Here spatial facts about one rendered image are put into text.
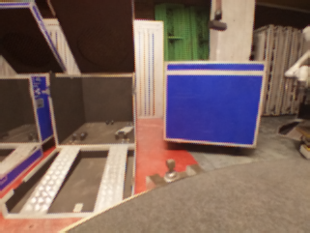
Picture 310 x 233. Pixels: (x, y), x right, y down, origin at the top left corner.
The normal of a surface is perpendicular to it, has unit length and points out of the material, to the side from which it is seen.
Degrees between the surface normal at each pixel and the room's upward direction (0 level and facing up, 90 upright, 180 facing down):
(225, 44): 90
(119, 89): 90
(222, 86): 90
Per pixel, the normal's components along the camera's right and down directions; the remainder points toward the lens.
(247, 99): -0.23, 0.22
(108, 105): 0.09, 0.23
